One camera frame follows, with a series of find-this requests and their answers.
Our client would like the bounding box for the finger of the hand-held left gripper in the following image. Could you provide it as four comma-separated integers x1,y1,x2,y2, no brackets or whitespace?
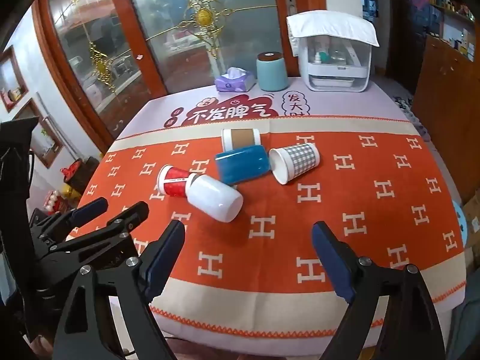
36,197,110,240
47,200,151,261

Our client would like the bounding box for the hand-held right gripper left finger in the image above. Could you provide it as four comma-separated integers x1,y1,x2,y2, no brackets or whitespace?
52,219,186,360

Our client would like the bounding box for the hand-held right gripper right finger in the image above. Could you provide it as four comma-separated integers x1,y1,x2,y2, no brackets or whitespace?
312,220,447,360

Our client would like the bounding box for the red paper cup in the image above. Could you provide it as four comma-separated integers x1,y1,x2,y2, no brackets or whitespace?
157,164,194,198

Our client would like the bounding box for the checked paper cup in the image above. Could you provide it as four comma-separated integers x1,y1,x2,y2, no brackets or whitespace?
268,143,321,185

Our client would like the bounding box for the blue cup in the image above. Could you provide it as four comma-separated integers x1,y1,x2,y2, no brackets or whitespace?
214,144,271,185

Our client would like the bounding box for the white cup with brown band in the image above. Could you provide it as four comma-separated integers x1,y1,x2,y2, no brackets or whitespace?
221,127,262,151

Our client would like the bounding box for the orange patterned blanket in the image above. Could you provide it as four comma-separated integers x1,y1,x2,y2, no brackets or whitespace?
65,118,467,314

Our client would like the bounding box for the small gold door ornament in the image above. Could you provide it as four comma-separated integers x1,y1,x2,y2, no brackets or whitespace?
87,41,116,91

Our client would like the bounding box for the wooden framed glass door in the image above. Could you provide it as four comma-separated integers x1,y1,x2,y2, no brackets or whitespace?
32,0,168,140
122,0,328,96

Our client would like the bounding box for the cardboard box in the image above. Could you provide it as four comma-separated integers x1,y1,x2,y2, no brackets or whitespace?
459,194,480,234

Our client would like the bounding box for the orange patterned tablecloth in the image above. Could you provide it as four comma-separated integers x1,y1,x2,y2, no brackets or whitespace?
73,77,467,349

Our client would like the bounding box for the purple tissue pack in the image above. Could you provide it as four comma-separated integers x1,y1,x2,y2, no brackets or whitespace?
214,67,257,94

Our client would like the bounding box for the white countertop appliance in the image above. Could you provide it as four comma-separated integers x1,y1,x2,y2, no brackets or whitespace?
296,37,371,92

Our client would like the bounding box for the brown wooden cabinet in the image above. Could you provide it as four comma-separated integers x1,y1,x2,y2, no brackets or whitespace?
412,34,480,205

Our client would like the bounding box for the teal canister with brown lid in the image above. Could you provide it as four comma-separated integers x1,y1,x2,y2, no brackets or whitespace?
256,51,289,92

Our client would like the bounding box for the large gold door ornament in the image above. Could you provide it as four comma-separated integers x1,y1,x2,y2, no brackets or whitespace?
179,0,234,59

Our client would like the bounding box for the white folded towel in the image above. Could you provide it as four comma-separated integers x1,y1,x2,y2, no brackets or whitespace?
286,9,380,48

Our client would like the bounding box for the wooden picture frame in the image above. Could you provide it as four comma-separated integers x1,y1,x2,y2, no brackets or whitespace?
0,45,29,113
15,99,65,168

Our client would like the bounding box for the wall shelf with bottles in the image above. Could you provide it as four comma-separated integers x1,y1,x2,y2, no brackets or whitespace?
427,0,480,61

